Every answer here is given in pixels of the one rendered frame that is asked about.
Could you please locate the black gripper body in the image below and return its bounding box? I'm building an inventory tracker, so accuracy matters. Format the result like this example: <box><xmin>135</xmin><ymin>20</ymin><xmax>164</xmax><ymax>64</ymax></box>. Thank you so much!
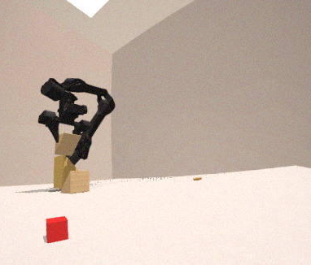
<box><xmin>38</xmin><ymin>102</ymin><xmax>92</xmax><ymax>132</ymax></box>

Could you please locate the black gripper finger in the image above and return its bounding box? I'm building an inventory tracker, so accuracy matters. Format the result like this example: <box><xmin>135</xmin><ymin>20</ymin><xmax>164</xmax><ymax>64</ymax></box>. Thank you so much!
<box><xmin>46</xmin><ymin>119</ymin><xmax>59</xmax><ymax>143</ymax></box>
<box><xmin>72</xmin><ymin>125</ymin><xmax>85</xmax><ymax>135</ymax></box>

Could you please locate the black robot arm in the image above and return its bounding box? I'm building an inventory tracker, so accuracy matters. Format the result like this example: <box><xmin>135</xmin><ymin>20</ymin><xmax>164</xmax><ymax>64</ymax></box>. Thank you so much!
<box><xmin>41</xmin><ymin>78</ymin><xmax>116</xmax><ymax>166</ymax></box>

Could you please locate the red block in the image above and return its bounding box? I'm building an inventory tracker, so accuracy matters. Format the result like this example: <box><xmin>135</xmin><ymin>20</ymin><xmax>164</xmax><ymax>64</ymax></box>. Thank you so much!
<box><xmin>46</xmin><ymin>216</ymin><xmax>68</xmax><ymax>244</ymax></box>

